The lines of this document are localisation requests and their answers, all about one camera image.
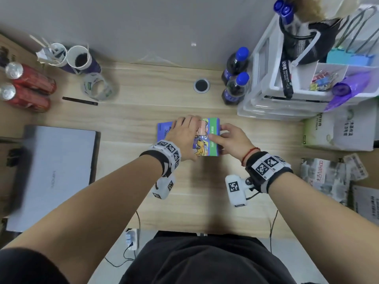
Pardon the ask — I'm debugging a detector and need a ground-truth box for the person's right hand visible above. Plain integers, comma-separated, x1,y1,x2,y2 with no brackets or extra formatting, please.
207,123,261,166

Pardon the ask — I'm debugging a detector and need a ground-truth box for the person's left hand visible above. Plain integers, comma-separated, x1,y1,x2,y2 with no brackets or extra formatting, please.
162,115,205,162

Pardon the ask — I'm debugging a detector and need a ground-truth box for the colourful cartoon picture book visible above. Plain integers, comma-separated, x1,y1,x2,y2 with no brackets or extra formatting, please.
157,117,221,157

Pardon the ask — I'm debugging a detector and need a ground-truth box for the person's right forearm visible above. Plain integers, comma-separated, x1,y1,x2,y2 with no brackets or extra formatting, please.
267,171,379,284

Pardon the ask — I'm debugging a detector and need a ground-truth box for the person's left forearm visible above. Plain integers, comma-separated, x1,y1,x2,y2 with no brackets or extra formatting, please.
0,155,166,283

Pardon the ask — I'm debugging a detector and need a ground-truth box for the marker-tagged left wrist band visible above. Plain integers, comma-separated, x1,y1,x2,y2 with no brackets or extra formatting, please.
139,140,182,178

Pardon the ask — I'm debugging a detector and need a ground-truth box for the marker-tagged wrist band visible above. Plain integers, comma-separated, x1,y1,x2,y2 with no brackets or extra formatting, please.
139,140,182,178
244,152,294,194

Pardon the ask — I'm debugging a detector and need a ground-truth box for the dark soda bottle blue cap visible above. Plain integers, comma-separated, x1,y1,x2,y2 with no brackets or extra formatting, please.
221,47,250,85
221,72,250,106

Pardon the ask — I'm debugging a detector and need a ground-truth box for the marker-tagged right wrist band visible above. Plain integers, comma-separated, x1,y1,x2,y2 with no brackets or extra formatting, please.
244,152,294,194

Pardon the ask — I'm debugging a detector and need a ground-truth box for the white plastic desk organizer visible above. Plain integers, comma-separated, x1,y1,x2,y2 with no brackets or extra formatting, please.
237,4,379,122

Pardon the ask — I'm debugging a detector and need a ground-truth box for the black marker pen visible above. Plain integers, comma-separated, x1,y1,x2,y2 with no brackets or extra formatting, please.
278,55,294,100

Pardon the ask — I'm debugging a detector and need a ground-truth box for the clear plastic cup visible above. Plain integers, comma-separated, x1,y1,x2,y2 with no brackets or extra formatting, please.
82,72,115,102

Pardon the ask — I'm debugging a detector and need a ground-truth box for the newspaper-print packet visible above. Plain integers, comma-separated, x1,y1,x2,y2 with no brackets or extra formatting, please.
299,158,352,206

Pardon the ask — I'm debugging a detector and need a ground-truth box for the paper cup with dark contents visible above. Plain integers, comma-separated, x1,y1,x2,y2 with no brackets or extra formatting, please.
66,45,102,75

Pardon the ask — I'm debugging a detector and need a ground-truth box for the pile of small colourful clips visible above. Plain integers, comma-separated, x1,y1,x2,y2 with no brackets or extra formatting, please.
309,70,340,92

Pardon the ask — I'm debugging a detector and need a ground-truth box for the person's black clothing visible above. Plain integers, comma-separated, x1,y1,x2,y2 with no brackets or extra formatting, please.
0,230,297,284

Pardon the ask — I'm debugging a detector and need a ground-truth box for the white bag with green print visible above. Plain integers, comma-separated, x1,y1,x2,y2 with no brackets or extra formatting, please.
302,102,377,152

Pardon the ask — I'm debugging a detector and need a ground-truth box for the black mesh pen holder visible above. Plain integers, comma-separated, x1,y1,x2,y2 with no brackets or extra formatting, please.
278,15,344,66

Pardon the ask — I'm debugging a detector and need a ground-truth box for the white power strip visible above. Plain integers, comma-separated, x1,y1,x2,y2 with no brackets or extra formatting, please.
125,229,139,251

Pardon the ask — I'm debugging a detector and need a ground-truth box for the purple plastic bag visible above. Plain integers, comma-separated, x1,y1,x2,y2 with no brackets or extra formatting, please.
323,70,379,112

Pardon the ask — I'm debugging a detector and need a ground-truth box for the crumpled printed paper slip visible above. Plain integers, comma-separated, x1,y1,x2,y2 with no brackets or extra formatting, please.
343,153,369,181

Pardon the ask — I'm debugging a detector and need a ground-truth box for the cyan binder clip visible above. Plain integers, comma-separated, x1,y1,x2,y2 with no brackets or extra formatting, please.
326,6,377,65

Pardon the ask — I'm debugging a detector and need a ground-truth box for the grey closed laptop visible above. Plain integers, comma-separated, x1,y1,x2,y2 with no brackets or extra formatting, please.
6,125,101,233

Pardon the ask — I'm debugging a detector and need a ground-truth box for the white paper cup with sticks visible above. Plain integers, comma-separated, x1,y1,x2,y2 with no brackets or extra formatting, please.
30,34,68,68

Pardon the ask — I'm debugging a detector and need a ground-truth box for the red drink can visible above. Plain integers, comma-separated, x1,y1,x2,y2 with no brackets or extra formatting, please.
0,82,51,113
5,62,57,95

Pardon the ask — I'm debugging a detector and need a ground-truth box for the white printed paper sheet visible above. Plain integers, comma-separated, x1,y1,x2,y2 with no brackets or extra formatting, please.
351,184,379,227

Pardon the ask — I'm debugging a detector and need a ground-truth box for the blue binder clip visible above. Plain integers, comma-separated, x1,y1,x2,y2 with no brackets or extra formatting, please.
348,25,379,67

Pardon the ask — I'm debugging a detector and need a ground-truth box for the beige fluffy bag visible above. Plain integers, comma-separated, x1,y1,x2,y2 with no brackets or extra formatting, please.
296,0,379,21

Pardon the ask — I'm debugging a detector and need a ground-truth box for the black clip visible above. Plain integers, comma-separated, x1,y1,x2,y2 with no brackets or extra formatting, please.
6,147,25,168

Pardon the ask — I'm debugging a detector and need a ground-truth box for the red string bracelet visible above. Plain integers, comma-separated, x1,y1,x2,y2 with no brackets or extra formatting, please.
241,147,261,167

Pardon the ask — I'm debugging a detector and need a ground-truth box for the round desk cable grommet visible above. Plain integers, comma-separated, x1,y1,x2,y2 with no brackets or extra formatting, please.
193,79,211,93

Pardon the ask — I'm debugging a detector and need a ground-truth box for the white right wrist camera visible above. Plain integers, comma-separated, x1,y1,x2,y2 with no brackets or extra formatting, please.
225,174,256,207

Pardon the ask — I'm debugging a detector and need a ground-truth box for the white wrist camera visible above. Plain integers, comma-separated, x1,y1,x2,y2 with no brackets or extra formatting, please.
152,174,176,200
225,174,256,207

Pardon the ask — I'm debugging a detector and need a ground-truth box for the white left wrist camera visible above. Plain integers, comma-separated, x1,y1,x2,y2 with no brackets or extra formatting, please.
152,174,176,200

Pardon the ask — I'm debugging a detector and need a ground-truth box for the black hanging cable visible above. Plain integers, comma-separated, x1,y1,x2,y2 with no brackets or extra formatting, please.
268,209,279,252

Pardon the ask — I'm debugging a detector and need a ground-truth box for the black power cable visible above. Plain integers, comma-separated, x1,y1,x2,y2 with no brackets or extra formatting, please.
104,211,140,268

